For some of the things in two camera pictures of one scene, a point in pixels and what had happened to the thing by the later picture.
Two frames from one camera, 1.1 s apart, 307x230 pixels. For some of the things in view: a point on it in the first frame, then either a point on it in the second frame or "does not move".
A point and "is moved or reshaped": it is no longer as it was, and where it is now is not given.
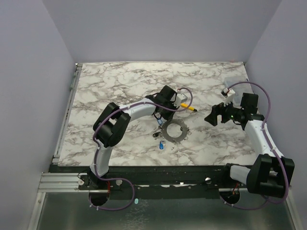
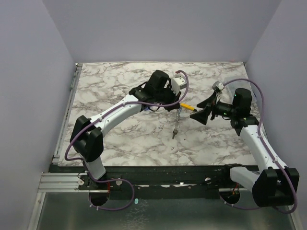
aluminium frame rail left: (59, 182) does not move
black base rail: (165, 182) does not move
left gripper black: (167, 117) to (174, 97)
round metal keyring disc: (175, 130) is moved or reshaped
